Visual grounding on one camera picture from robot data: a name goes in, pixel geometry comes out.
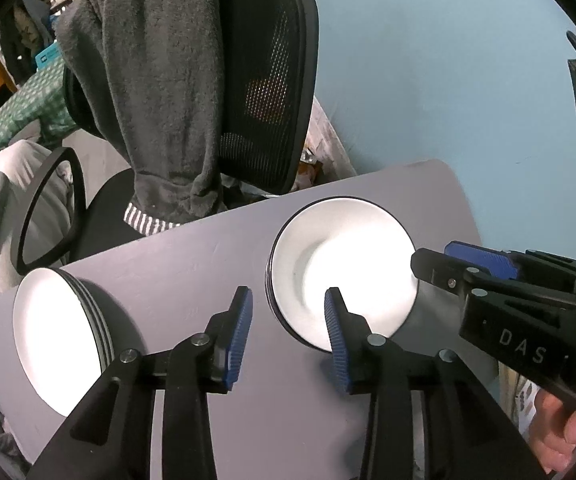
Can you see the clothes rack with garments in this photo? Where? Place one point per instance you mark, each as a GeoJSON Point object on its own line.
{"type": "Point", "coordinates": [27, 28]}

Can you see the green checkered blanket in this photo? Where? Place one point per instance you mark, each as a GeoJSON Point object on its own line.
{"type": "Point", "coordinates": [40, 98]}

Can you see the white plate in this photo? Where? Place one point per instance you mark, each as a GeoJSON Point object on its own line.
{"type": "Point", "coordinates": [91, 320]}
{"type": "Point", "coordinates": [102, 325]}
{"type": "Point", "coordinates": [55, 342]}

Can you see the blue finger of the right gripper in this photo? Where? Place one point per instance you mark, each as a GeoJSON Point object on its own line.
{"type": "Point", "coordinates": [499, 264]}
{"type": "Point", "coordinates": [439, 270]}

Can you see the person's right hand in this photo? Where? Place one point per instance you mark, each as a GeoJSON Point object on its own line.
{"type": "Point", "coordinates": [552, 433]}

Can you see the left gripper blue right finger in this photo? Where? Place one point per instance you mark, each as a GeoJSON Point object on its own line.
{"type": "Point", "coordinates": [347, 333]}

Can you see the white ribbed bowl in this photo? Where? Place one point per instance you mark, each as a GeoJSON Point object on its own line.
{"type": "Point", "coordinates": [348, 243]}

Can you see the teal storage box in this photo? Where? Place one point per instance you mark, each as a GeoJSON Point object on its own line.
{"type": "Point", "coordinates": [47, 56]}

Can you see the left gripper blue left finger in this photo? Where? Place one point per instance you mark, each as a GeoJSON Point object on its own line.
{"type": "Point", "coordinates": [229, 331]}

